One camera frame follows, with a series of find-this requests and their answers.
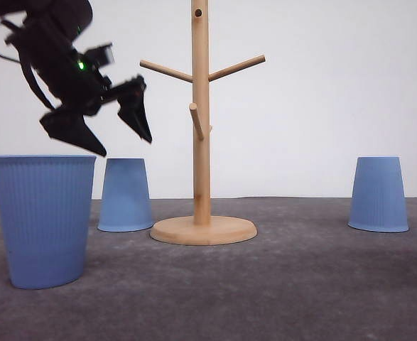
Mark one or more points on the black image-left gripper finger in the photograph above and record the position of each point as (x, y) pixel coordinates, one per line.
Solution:
(70, 126)
(132, 106)

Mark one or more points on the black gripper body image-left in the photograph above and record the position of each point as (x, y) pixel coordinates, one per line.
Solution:
(72, 73)

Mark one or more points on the large blue ribbed cup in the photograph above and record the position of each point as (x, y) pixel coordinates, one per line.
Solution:
(44, 217)

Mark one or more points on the wooden mug tree stand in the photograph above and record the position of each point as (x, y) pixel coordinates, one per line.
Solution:
(202, 228)

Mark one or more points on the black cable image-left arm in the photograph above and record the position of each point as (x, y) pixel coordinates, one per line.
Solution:
(27, 73)

